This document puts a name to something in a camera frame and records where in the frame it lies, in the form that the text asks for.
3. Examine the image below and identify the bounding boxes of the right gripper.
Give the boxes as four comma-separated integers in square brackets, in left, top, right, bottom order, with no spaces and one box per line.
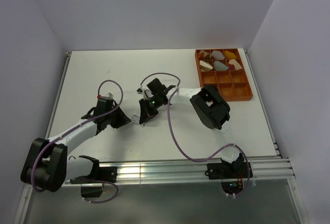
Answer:
[139,94,162,124]

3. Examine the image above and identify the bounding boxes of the white sock black stripes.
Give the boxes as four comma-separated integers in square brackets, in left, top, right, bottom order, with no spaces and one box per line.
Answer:
[131,115,140,123]

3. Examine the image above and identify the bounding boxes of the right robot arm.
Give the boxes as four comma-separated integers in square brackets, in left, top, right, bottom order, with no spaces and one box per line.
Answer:
[135,78,246,178]

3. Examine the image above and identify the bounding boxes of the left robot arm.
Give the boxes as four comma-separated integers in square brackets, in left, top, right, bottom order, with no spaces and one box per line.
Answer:
[20,97,131,192]

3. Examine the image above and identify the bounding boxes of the white brown rolled sock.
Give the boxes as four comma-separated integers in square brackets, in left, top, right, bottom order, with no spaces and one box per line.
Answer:
[199,60,213,72]

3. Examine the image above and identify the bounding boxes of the brown orange rolled sock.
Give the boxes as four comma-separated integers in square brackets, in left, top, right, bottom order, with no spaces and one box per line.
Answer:
[198,50,212,60]

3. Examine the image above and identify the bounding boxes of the grey teal rolled sock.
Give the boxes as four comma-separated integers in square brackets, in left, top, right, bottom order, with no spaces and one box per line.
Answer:
[213,60,229,71]

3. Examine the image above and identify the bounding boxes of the orange compartment tray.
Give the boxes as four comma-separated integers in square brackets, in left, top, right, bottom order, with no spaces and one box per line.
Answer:
[194,49,253,101]

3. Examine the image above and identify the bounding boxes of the grey white rolled sock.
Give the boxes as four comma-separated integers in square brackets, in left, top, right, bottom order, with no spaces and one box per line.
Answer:
[211,50,225,60]

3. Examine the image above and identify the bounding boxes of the pink maroon rolled sock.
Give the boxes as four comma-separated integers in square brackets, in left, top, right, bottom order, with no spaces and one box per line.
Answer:
[228,59,243,71]

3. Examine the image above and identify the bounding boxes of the yellow rolled sock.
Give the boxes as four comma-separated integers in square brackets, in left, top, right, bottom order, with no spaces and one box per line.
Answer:
[224,50,237,60]

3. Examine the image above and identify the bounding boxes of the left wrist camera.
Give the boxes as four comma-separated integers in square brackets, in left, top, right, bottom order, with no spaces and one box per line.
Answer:
[97,92,113,101]

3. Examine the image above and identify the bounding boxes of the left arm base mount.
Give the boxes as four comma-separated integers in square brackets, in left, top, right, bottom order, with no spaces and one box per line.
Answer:
[72,166,118,184]

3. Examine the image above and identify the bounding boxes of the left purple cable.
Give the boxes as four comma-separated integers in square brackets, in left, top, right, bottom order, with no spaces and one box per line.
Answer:
[30,79,124,204]

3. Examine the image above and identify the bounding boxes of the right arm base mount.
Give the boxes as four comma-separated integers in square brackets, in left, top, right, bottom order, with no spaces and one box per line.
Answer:
[204,163,253,180]

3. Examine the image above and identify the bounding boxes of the aluminium front rail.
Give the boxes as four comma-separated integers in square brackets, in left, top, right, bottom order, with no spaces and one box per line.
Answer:
[100,157,295,185]

